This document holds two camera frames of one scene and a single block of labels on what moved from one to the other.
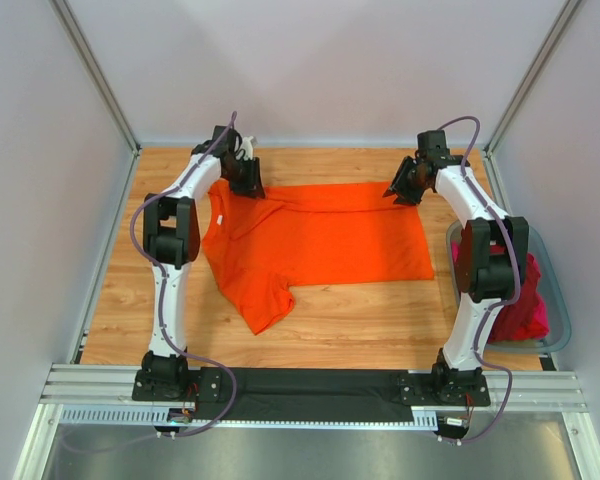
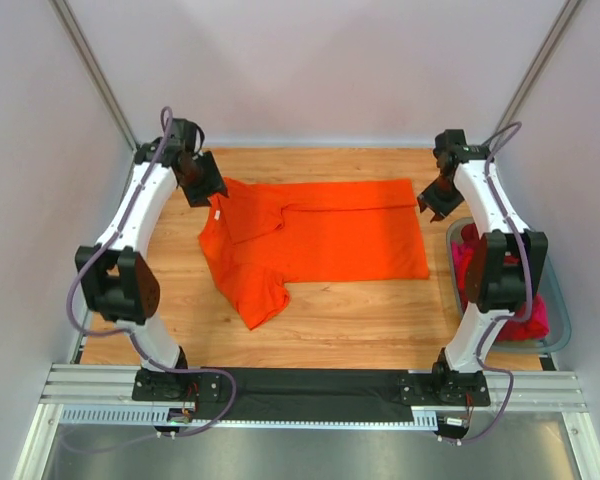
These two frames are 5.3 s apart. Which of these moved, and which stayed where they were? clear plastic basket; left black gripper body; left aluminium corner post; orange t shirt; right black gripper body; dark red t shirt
Moved: left black gripper body; right black gripper body
Stayed: dark red t shirt; left aluminium corner post; clear plastic basket; orange t shirt
